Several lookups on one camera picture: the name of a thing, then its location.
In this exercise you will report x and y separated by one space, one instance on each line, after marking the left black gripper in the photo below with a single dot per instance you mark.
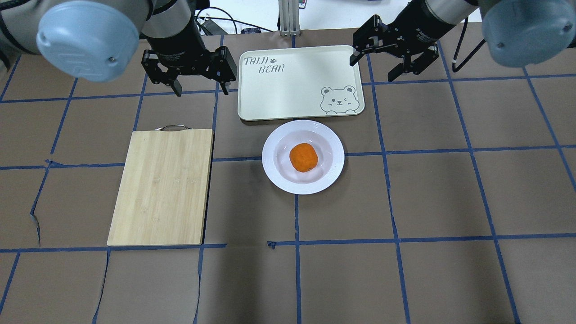
178 48

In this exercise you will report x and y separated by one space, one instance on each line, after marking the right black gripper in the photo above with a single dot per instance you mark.
424 28

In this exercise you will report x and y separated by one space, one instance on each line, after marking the orange fruit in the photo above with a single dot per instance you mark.
303 157

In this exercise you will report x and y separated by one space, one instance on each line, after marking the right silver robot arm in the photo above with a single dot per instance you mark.
517 32

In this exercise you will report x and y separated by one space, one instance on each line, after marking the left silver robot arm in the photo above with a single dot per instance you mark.
96 39

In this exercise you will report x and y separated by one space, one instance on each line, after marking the cream bear tray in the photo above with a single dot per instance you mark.
298 83

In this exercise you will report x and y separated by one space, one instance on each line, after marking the white round plate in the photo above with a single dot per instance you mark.
277 165

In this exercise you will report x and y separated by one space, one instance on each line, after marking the bamboo cutting board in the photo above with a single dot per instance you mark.
162 198

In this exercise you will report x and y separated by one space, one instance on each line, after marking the aluminium frame post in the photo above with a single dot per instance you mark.
289 18

